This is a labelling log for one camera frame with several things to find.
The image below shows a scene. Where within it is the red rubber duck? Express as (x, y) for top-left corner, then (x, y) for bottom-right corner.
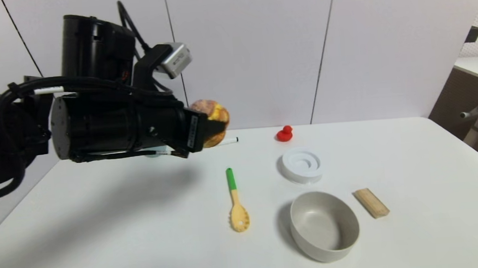
(275, 125), (294, 143)

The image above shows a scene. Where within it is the beige round bowl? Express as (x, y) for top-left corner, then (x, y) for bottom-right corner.
(287, 188), (362, 265)

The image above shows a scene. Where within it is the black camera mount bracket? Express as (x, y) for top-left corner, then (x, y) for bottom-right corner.
(130, 43), (176, 96)

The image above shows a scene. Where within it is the white crank handle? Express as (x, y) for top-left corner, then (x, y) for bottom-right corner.
(459, 106), (478, 120)

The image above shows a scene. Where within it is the small wooden block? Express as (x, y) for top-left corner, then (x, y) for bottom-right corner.
(353, 187), (391, 221)

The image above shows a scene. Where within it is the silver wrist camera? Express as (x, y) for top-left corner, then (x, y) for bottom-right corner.
(151, 41), (194, 81)

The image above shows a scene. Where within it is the brown cream puff toy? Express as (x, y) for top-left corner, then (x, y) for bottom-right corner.
(189, 97), (232, 149)

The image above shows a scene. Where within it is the black camera cable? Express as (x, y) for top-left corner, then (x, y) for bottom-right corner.
(117, 0), (151, 55)

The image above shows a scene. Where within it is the wooden spoon with green handle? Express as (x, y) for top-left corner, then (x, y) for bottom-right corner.
(225, 166), (251, 233)

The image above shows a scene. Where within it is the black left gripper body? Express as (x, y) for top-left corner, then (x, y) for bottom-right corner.
(131, 97), (211, 162)

